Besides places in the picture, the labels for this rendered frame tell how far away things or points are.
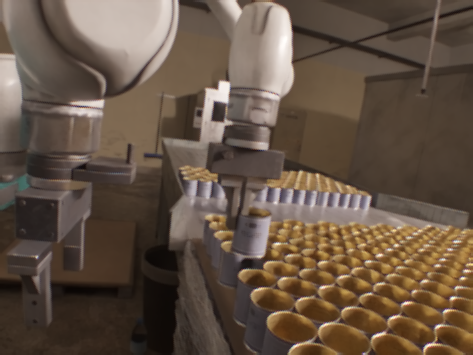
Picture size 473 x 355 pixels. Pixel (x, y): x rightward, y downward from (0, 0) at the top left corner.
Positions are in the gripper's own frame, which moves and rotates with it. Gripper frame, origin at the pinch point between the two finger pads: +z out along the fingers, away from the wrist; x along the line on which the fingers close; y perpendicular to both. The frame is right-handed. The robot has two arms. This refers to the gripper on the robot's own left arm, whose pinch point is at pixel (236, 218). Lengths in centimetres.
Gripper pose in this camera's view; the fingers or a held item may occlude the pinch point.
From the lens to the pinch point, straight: 57.6
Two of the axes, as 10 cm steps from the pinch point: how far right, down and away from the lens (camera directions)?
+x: 9.5, 0.9, 2.8
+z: -1.4, 9.8, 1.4
